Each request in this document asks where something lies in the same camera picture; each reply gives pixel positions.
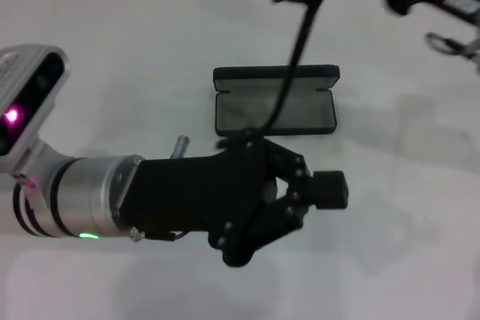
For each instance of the black glasses case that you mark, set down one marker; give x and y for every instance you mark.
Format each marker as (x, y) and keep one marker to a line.
(318, 110)

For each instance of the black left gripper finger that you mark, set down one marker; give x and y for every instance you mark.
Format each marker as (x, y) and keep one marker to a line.
(328, 180)
(330, 199)

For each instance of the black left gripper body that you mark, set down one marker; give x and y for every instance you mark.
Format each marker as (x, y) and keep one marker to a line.
(195, 196)

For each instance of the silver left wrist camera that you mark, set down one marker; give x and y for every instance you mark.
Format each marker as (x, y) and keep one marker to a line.
(33, 102)

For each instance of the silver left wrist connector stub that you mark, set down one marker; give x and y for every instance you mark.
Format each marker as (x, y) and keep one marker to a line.
(180, 145)

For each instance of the black glasses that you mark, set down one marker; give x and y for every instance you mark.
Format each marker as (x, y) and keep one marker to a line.
(310, 3)

